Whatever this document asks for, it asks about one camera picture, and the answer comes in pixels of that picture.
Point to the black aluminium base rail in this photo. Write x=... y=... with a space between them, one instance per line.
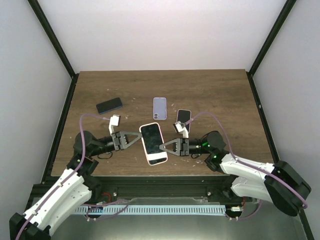
x=130 y=187

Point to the light blue slotted cable duct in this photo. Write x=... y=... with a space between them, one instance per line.
x=203 y=210

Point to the pink phone case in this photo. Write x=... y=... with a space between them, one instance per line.
x=153 y=145

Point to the grey metal front plate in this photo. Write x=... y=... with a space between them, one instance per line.
x=260 y=222

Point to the black left frame post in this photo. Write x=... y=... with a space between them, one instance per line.
x=41 y=16

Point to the lavender phone case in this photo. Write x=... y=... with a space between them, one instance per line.
x=159 y=108

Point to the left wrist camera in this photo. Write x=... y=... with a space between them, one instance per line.
x=114 y=121

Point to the blue black phone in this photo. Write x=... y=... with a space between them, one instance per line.
x=109 y=105

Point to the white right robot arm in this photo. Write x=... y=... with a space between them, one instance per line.
x=278 y=183

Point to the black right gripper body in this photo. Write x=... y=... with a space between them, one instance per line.
x=185 y=150

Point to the white black phone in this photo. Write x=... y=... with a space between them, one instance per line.
x=152 y=140

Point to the white phone case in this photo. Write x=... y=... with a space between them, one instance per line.
x=183 y=116

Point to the black frame post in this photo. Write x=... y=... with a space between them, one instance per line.
x=41 y=16
x=276 y=27

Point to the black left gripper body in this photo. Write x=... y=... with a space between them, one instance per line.
x=111 y=147

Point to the black right frame post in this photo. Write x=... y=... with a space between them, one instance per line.
x=276 y=27

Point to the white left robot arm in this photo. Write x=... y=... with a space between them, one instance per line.
x=74 y=187

